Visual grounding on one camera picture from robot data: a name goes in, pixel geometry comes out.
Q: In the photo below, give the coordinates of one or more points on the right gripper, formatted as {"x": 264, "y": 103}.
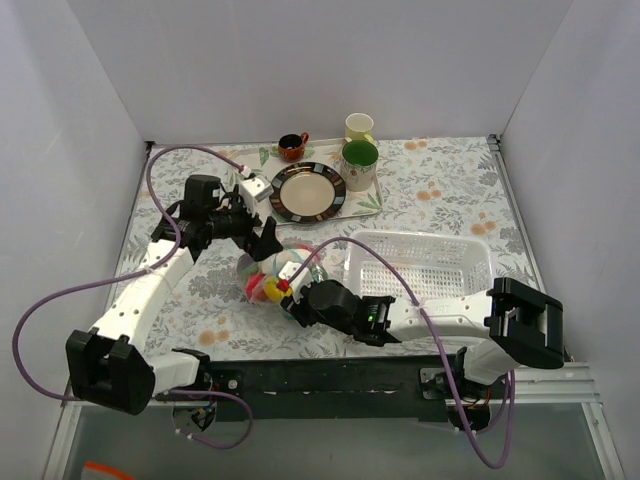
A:
{"x": 295, "y": 304}

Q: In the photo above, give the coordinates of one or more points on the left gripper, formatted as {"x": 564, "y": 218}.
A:
{"x": 251, "y": 230}

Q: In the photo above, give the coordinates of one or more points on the clear zip top bag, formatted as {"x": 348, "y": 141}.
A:
{"x": 246, "y": 266}

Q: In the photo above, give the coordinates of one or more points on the yellow fake corn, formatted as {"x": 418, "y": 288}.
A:
{"x": 273, "y": 292}

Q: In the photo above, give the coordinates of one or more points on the white perforated plastic basket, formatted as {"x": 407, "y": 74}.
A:
{"x": 434, "y": 266}

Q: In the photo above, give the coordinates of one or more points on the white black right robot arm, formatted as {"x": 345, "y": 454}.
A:
{"x": 513, "y": 325}

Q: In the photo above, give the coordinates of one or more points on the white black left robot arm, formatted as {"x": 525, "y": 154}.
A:
{"x": 106, "y": 364}

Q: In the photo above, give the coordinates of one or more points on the white fake food roll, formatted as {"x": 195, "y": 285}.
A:
{"x": 272, "y": 265}

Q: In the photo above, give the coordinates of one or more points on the red fake fruit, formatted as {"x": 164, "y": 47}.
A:
{"x": 254, "y": 288}

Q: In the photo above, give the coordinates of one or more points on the dark rimmed ceramic plate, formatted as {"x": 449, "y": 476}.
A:
{"x": 307, "y": 193}

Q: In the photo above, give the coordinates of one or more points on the floral serving tray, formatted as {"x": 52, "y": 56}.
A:
{"x": 264, "y": 160}

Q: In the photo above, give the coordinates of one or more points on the small orange brown cup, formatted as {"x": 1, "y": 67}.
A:
{"x": 291, "y": 147}

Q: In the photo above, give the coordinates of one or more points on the floral mug green inside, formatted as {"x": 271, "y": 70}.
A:
{"x": 358, "y": 164}

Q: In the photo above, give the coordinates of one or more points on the floral table mat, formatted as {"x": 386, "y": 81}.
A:
{"x": 447, "y": 186}

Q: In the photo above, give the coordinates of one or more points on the pale yellow green mug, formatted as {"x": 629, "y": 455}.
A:
{"x": 359, "y": 126}

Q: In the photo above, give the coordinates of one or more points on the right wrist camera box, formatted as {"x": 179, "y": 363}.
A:
{"x": 292, "y": 277}

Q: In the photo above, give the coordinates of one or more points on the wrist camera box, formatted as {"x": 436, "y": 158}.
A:
{"x": 255, "y": 189}
{"x": 292, "y": 277}

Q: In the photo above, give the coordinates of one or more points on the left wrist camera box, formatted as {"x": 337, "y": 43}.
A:
{"x": 255, "y": 189}

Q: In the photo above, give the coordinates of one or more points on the aluminium frame rail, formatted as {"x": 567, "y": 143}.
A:
{"x": 375, "y": 417}

